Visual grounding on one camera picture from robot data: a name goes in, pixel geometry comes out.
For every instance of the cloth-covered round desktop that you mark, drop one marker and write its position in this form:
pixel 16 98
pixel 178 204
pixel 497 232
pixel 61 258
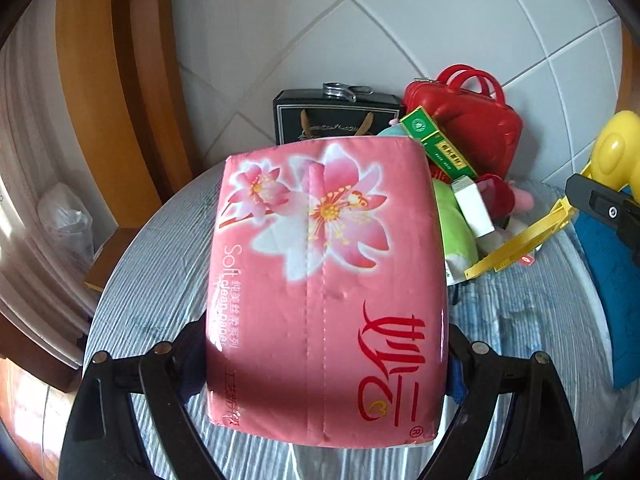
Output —
pixel 160 270

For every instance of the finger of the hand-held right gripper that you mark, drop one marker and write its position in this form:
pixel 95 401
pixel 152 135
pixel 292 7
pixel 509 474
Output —
pixel 600 205

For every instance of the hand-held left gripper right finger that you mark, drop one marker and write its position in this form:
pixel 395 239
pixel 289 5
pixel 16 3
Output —
pixel 457 385

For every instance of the white curtain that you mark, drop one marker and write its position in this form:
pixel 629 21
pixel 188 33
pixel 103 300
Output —
pixel 30 210

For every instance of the wooden stool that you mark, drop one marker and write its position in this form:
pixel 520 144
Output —
pixel 112 255

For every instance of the red toy handbag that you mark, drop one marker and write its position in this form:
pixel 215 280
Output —
pixel 480 125

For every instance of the green medicine box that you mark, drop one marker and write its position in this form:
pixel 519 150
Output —
pixel 440 147

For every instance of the clear plastic bag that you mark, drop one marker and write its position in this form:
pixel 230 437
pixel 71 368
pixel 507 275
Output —
pixel 67 220

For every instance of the yellow plastic toy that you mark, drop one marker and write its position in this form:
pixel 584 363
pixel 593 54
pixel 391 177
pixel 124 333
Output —
pixel 617 152

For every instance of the small white box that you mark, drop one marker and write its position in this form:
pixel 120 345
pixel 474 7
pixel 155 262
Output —
pixel 472 207

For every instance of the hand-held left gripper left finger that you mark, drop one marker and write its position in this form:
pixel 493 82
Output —
pixel 193 380

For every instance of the black gift bag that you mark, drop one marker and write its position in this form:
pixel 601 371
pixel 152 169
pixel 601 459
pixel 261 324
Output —
pixel 295 117

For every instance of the pink plush toy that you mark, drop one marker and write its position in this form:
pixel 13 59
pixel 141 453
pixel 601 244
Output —
pixel 510 200

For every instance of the yellow plastic hanger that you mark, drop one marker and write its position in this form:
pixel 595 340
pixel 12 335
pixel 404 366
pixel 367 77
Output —
pixel 520 240

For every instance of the pink floral tissue pack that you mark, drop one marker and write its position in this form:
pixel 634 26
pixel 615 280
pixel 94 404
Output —
pixel 325 285

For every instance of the blue cloth bag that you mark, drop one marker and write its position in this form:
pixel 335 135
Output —
pixel 612 285

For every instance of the green plush toy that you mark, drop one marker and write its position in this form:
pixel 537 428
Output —
pixel 452 230

